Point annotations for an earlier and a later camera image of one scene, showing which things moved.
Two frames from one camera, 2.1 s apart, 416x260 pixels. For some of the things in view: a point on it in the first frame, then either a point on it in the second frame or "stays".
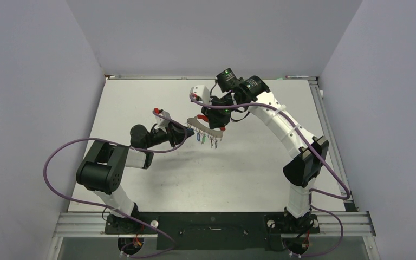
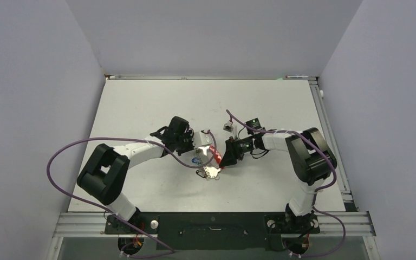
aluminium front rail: (79, 224) stays
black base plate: (216, 231) stays
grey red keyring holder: (199, 124) to (213, 168)
